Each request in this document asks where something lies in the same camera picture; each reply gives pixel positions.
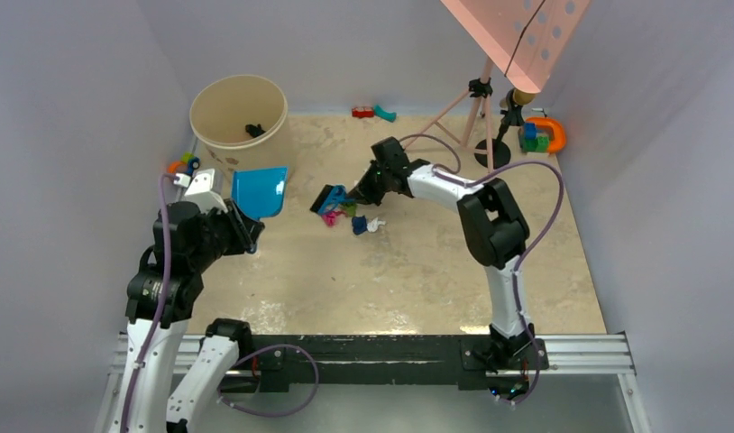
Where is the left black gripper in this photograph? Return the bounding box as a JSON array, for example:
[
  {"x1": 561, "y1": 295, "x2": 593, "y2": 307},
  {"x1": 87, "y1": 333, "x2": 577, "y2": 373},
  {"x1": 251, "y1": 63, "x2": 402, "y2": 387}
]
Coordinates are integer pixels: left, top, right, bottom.
[{"x1": 188, "y1": 197, "x2": 263, "y2": 271}]

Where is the blue dustpan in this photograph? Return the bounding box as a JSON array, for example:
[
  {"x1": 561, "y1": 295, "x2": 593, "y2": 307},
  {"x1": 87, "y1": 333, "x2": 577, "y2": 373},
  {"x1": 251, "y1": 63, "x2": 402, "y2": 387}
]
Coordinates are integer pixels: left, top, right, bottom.
[{"x1": 231, "y1": 166, "x2": 288, "y2": 220}]

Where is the blue hand brush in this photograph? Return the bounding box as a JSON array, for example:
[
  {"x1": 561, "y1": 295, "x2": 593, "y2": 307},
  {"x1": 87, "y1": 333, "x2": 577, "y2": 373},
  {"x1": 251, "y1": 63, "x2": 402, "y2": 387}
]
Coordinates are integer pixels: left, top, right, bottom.
[{"x1": 309, "y1": 184, "x2": 350, "y2": 216}]

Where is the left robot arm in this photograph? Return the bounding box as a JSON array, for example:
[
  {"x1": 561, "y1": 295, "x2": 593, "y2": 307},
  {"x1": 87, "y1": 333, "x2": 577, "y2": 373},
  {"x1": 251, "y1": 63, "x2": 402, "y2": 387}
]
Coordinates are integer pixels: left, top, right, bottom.
[{"x1": 109, "y1": 198, "x2": 265, "y2": 432}]

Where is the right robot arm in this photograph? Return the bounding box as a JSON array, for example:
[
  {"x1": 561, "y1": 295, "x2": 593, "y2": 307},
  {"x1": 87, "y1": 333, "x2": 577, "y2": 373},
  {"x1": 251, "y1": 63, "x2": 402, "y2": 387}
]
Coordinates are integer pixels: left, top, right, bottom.
[{"x1": 347, "y1": 137, "x2": 547, "y2": 371}]

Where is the green white paper scrap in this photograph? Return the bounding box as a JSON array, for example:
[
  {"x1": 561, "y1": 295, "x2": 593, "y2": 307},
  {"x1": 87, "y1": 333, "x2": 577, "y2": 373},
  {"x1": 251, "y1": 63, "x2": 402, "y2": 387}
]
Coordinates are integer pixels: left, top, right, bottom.
[{"x1": 339, "y1": 203, "x2": 386, "y2": 235}]

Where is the small blue paper scrap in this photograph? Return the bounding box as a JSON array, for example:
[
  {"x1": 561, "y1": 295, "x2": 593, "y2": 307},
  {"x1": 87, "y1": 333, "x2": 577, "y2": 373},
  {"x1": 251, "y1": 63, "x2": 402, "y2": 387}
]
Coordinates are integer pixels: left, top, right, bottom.
[{"x1": 351, "y1": 216, "x2": 369, "y2": 235}]

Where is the teal toy piece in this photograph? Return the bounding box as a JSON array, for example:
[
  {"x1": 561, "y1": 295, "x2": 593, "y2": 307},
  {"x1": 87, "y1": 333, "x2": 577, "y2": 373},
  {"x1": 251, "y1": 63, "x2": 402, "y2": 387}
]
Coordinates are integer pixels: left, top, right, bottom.
[{"x1": 372, "y1": 105, "x2": 398, "y2": 123}]

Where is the red toy block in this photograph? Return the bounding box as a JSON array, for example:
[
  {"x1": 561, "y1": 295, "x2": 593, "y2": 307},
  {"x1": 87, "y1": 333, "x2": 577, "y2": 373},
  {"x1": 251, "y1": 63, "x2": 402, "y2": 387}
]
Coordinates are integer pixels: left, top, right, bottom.
[{"x1": 351, "y1": 106, "x2": 375, "y2": 118}]

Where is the small pink paper scrap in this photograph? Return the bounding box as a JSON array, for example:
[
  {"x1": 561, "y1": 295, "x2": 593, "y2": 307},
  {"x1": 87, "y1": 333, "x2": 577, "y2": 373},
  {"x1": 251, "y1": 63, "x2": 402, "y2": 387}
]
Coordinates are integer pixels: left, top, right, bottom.
[{"x1": 321, "y1": 210, "x2": 344, "y2": 227}]

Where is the orange toy car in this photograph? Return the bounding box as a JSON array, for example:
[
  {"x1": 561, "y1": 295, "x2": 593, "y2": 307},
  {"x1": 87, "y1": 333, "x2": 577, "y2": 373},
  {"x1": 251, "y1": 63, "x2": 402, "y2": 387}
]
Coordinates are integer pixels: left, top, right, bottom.
[{"x1": 167, "y1": 152, "x2": 201, "y2": 176}]

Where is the large black paper scrap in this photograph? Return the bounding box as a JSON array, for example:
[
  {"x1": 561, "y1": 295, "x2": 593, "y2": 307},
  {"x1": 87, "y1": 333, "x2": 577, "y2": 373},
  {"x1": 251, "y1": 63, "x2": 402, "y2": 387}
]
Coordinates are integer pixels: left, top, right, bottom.
[{"x1": 244, "y1": 124, "x2": 266, "y2": 138}]

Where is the beige round bin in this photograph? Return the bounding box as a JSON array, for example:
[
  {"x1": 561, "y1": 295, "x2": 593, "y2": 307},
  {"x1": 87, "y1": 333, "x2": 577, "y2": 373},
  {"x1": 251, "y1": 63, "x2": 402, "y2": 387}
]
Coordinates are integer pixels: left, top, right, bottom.
[{"x1": 188, "y1": 75, "x2": 297, "y2": 180}]

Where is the black microphone stand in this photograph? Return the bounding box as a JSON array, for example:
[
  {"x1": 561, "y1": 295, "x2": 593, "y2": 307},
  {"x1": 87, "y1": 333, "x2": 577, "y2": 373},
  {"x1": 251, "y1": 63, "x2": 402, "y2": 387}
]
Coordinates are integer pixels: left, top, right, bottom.
[{"x1": 474, "y1": 88, "x2": 537, "y2": 170}]

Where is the pink music stand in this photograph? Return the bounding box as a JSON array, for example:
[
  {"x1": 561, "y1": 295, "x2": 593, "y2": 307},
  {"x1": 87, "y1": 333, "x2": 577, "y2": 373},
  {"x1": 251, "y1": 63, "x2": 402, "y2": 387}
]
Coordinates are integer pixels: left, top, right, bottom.
[{"x1": 405, "y1": 0, "x2": 592, "y2": 154}]

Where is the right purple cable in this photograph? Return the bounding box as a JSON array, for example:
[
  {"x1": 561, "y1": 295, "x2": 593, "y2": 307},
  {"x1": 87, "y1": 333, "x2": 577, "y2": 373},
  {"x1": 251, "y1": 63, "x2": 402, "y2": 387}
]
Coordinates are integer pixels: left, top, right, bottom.
[{"x1": 399, "y1": 133, "x2": 566, "y2": 408}]

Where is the black base frame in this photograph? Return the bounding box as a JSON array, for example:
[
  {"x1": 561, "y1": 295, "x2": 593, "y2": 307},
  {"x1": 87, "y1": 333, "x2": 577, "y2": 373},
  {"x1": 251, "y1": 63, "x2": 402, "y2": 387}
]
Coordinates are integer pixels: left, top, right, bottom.
[{"x1": 219, "y1": 334, "x2": 534, "y2": 397}]

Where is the orange ring with blocks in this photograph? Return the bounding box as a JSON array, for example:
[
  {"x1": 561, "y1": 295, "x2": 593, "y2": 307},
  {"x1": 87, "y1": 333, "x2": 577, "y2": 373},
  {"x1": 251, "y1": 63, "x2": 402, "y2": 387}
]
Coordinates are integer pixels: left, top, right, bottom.
[{"x1": 518, "y1": 116, "x2": 568, "y2": 155}]

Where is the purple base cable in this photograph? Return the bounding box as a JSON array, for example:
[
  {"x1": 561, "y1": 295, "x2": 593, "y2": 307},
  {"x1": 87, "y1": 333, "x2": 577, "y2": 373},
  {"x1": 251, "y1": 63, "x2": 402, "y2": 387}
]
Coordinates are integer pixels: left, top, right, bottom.
[{"x1": 216, "y1": 344, "x2": 321, "y2": 419}]

